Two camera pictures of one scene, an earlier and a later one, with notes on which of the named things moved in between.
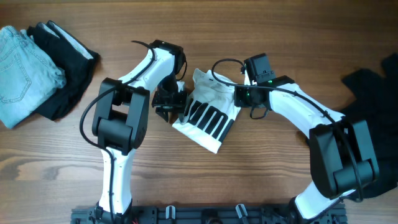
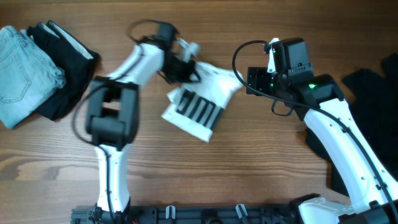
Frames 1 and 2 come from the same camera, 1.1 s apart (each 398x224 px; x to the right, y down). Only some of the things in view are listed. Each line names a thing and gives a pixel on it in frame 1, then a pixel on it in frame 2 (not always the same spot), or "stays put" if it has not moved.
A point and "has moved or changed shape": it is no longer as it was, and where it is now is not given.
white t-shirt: x=211 y=109 has moved or changed shape
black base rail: x=206 y=214 stays put
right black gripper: x=242 y=98 -> x=254 y=81
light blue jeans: x=29 y=76 stays put
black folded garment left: x=76 y=61 stays put
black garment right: x=375 y=100 stays put
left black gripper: x=178 y=104 -> x=188 y=75
